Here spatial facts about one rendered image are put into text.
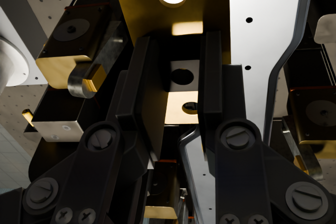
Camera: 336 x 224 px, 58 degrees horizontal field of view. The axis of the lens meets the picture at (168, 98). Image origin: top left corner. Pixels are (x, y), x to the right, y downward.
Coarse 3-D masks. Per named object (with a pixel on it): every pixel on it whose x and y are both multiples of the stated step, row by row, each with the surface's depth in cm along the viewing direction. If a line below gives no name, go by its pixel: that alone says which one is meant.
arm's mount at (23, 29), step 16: (0, 0) 67; (16, 0) 72; (0, 16) 69; (16, 16) 72; (32, 16) 78; (0, 32) 73; (16, 32) 72; (32, 32) 78; (32, 48) 78; (32, 64) 80; (32, 80) 85
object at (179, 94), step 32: (128, 0) 11; (160, 0) 11; (192, 0) 10; (224, 0) 10; (160, 32) 11; (192, 32) 11; (224, 32) 11; (160, 64) 11; (192, 64) 11; (192, 96) 14
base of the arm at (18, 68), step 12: (0, 36) 73; (0, 48) 75; (12, 48) 75; (0, 60) 75; (12, 60) 78; (24, 60) 78; (0, 72) 74; (12, 72) 80; (24, 72) 81; (0, 84) 74; (12, 84) 85
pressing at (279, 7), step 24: (168, 0) 39; (240, 0) 38; (264, 0) 37; (288, 0) 37; (240, 24) 40; (264, 24) 40; (288, 24) 39; (240, 48) 43; (264, 48) 43; (288, 48) 43; (264, 72) 46; (264, 96) 50; (264, 120) 55; (192, 144) 63; (192, 168) 70; (192, 192) 79
